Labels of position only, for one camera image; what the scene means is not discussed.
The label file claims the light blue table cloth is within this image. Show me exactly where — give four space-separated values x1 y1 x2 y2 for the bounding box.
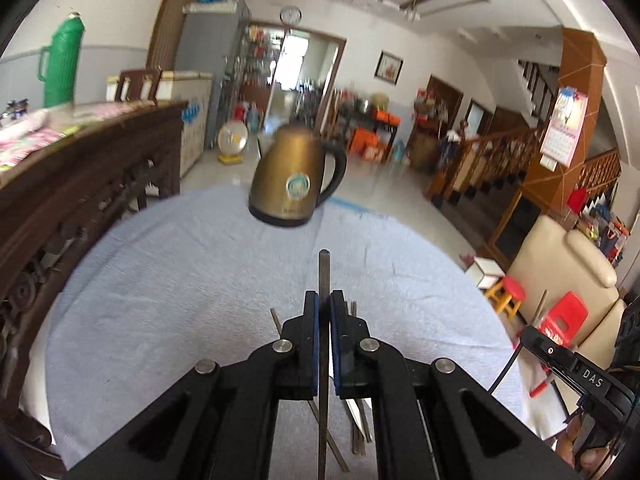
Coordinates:
43 183 526 480

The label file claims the cream leather armchair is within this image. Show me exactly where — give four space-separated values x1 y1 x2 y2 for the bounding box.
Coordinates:
508 214 626 368

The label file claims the white small wooden stool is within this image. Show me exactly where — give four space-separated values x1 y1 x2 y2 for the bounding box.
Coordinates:
465 257 504 290

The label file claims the dark wooden chair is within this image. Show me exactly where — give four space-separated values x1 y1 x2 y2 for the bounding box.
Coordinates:
114 67 163 103

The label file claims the person's right hand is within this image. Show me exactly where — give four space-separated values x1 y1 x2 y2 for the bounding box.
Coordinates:
554 410 618 474

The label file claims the wooden stair railing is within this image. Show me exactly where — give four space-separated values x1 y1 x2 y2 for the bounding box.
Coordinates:
423 125 544 208

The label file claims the red plastic child chair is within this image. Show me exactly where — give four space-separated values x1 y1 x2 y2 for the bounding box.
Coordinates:
529 290 590 399

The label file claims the green thermos jug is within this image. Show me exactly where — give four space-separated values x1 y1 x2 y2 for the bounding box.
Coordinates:
37 12 86 108

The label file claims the grey refrigerator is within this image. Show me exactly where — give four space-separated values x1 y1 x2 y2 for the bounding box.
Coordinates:
175 0 250 148

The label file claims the wall calendar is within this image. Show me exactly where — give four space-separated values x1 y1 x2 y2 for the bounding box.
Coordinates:
539 87 588 171

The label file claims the red yellow plastic stool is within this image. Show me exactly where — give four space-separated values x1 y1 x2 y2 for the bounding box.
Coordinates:
484 275 526 321

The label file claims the dark metal chopstick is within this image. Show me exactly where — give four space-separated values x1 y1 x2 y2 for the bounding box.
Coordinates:
348 301 362 456
352 301 374 444
317 249 331 480
270 308 350 474

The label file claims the round wall clock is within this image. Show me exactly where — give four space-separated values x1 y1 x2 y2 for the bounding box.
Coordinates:
279 6 303 27

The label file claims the bronze electric kettle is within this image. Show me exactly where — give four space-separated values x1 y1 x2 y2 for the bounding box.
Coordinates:
248 125 347 228

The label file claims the dark carved wooden sideboard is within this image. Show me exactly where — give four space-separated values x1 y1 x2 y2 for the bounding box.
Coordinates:
1 101 186 479

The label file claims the framed wall picture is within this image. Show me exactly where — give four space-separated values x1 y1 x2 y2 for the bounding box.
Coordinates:
374 51 404 84

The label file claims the dark wooden side table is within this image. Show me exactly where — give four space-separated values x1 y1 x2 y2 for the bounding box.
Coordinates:
328 108 401 164

